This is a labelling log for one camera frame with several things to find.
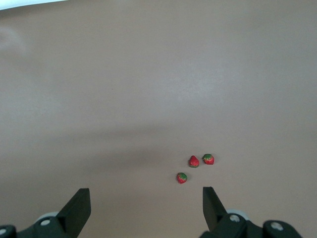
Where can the red toy strawberry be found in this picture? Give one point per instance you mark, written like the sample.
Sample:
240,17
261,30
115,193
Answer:
181,178
208,159
194,161

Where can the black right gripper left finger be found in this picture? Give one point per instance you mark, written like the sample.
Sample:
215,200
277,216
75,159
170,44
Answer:
76,210

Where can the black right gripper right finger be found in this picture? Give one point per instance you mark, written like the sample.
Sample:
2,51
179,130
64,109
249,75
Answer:
213,210

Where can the brown table mat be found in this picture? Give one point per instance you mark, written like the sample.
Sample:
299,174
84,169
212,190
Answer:
148,86

